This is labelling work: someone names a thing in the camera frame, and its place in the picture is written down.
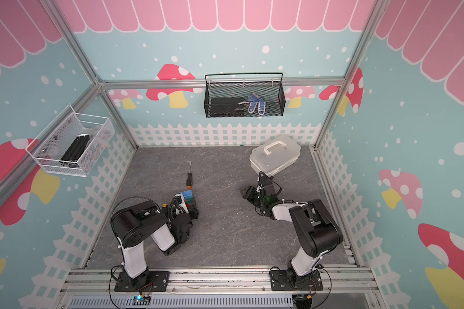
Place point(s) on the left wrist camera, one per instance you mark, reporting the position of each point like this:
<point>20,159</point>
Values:
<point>180,204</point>

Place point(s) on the orange black screwdriver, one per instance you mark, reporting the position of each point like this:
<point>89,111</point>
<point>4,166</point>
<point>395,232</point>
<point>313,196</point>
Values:
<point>189,177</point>

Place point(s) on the black item in white basket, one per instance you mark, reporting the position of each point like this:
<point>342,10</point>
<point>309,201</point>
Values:
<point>75,151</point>

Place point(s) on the white wire mesh basket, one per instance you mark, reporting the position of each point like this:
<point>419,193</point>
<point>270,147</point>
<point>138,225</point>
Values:
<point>52,143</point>

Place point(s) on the green lit circuit board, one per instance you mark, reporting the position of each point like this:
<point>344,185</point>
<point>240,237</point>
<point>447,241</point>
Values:
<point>141,300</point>

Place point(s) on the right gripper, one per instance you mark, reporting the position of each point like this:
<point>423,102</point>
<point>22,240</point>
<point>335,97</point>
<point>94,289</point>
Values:
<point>249,194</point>

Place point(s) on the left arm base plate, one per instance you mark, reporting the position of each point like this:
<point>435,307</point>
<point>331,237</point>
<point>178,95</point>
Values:
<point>148,281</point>

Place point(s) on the long blue lego brick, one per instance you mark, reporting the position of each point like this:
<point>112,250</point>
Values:
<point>187,194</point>

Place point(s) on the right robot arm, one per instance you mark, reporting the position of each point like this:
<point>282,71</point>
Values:
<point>316,231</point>

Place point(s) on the blue white item in basket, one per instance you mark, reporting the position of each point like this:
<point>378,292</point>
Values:
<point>254,104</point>

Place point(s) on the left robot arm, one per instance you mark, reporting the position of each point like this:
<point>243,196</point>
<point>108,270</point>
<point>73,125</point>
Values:
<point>168,226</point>

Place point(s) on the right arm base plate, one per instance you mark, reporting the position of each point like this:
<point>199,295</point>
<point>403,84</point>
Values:
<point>282,280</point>

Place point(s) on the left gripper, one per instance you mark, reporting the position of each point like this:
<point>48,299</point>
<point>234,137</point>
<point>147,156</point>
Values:
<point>193,212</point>

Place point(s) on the grey cable duct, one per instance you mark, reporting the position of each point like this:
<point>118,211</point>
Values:
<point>187,301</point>

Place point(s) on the white plastic storage box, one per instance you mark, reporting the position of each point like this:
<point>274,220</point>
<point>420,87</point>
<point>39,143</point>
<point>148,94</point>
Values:
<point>275,156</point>

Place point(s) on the black box in black basket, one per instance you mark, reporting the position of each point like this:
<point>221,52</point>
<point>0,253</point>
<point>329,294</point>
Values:
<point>226,107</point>

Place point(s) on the black wire mesh basket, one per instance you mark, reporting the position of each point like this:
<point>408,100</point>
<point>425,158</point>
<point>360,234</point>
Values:
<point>268,85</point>

